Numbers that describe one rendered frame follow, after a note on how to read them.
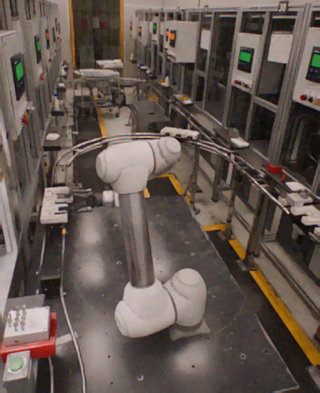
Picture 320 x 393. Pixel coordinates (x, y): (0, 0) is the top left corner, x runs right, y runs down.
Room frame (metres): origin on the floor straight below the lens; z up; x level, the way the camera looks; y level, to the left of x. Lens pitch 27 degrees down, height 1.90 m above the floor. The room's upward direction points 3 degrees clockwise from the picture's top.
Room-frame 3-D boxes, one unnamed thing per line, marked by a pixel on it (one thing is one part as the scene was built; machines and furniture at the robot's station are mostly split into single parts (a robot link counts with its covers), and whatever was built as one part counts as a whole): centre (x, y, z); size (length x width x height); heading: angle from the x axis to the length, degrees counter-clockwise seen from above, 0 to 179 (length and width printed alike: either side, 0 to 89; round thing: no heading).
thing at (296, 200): (1.81, -0.89, 0.92); 0.13 x 0.10 x 0.09; 105
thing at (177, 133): (3.14, -0.17, 0.84); 0.37 x 0.14 x 0.10; 73
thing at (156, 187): (3.44, -0.04, 0.01); 1.00 x 0.55 x 0.01; 15
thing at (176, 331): (1.04, -0.14, 0.71); 0.22 x 0.18 x 0.06; 15
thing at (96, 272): (1.34, 0.14, 0.66); 1.50 x 1.06 x 0.04; 15
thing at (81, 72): (6.59, 1.37, 0.48); 0.88 x 0.56 x 0.96; 123
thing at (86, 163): (5.63, 1.33, 0.01); 5.85 x 0.59 x 0.01; 15
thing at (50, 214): (1.67, 0.62, 0.84); 0.36 x 0.14 x 0.10; 15
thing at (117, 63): (7.93, 1.30, 0.48); 0.84 x 0.58 x 0.97; 23
